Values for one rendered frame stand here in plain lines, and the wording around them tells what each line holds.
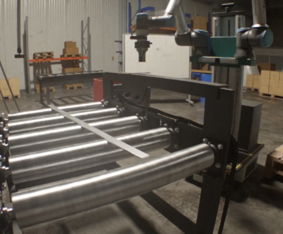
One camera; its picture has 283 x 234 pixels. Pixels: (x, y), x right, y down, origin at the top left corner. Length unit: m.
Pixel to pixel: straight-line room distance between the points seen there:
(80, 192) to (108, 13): 12.10
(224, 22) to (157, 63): 3.93
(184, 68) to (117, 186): 5.75
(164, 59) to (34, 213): 5.76
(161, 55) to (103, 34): 6.56
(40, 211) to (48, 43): 10.89
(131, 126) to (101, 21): 11.12
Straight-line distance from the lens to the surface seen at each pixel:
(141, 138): 1.09
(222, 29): 2.42
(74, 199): 0.68
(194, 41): 2.29
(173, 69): 6.23
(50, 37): 11.44
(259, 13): 1.98
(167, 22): 1.65
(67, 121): 1.52
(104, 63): 12.22
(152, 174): 0.78
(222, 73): 2.39
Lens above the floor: 1.27
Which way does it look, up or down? 15 degrees down
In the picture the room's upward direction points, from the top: straight up
